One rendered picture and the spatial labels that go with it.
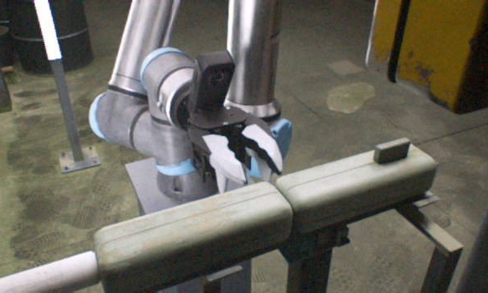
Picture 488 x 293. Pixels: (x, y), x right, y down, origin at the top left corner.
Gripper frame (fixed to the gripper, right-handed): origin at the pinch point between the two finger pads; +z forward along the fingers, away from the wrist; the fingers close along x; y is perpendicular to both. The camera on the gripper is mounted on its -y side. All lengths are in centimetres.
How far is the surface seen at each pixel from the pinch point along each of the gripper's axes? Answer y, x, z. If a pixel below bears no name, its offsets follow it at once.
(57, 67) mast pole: 53, 14, -183
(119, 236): -5.1, 16.6, 10.2
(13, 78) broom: 106, 43, -315
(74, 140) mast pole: 95, 14, -183
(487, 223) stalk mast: -14.4, 2.5, 26.5
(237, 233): -4.2, 8.4, 12.8
